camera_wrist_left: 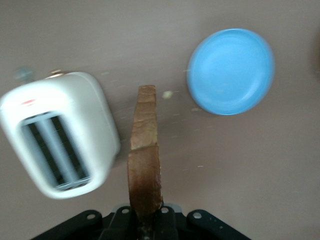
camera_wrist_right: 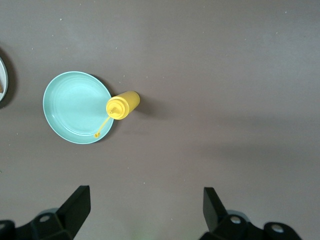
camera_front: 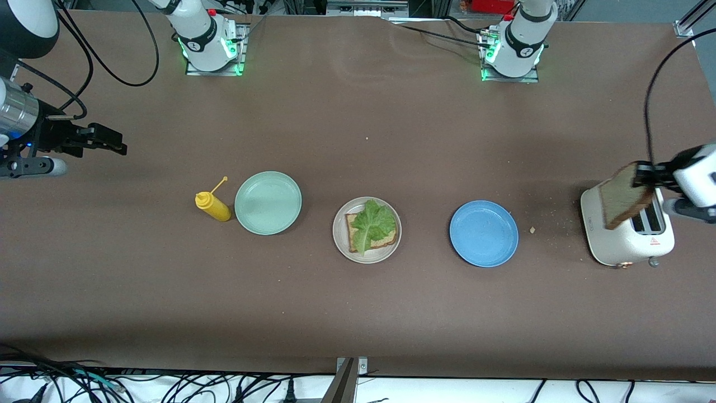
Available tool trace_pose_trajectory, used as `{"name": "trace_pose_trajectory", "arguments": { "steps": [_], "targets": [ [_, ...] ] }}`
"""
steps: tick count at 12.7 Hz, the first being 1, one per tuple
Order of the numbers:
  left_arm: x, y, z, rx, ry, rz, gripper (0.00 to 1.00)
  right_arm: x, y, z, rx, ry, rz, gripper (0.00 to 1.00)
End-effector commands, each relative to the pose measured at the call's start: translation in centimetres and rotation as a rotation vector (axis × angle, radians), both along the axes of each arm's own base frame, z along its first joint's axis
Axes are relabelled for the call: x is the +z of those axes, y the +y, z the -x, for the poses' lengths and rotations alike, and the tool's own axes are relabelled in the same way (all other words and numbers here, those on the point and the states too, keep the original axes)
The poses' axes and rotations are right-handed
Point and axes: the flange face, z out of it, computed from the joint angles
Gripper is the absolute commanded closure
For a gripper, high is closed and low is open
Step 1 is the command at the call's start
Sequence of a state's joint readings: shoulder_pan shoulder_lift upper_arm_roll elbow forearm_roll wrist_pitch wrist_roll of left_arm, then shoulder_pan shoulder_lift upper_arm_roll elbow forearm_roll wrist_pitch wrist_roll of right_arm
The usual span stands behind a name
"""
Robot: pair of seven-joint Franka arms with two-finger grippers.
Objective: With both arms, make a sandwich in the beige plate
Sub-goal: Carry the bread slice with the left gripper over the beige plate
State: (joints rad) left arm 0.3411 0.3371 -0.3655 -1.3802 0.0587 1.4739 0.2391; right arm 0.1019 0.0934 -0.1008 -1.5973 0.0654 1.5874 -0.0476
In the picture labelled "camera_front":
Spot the dark crust bread slice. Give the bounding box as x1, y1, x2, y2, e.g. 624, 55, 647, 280
598, 162, 656, 231

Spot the yellow squeeze bottle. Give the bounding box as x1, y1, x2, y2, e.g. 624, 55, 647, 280
195, 177, 232, 222

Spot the light crust bread slice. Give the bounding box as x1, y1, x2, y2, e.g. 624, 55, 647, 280
345, 212, 399, 254

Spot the green lettuce leaf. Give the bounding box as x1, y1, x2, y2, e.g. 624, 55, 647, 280
351, 200, 397, 257

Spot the green plate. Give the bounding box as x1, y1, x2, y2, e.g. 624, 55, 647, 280
234, 171, 303, 236

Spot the blue plate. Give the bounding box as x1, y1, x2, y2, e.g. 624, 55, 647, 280
449, 200, 519, 268

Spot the beige plate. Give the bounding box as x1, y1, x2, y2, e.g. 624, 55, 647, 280
332, 196, 402, 264

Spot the white toaster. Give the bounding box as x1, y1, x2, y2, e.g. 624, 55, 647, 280
580, 179, 676, 268

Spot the aluminium profile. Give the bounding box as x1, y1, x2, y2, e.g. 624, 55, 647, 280
674, 0, 716, 38

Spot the red box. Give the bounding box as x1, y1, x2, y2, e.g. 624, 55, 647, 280
469, 0, 516, 15

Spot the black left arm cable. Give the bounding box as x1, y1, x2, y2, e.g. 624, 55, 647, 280
643, 28, 716, 166

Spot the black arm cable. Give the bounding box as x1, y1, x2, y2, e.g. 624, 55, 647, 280
643, 28, 716, 166
17, 0, 161, 121

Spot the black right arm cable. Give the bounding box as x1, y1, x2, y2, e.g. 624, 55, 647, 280
17, 0, 161, 121

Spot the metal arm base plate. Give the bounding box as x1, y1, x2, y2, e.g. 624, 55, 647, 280
185, 24, 248, 77
482, 31, 540, 83

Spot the teal cable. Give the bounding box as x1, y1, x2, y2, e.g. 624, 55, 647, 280
72, 368, 123, 391

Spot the black base cable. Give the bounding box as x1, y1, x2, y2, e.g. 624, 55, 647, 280
386, 16, 493, 48

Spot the silver metal frame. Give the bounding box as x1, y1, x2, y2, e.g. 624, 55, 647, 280
326, 0, 409, 17

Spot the grey metal post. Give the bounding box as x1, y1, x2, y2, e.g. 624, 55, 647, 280
322, 358, 356, 403

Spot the small metal bracket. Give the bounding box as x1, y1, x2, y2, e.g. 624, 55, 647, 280
336, 357, 369, 376

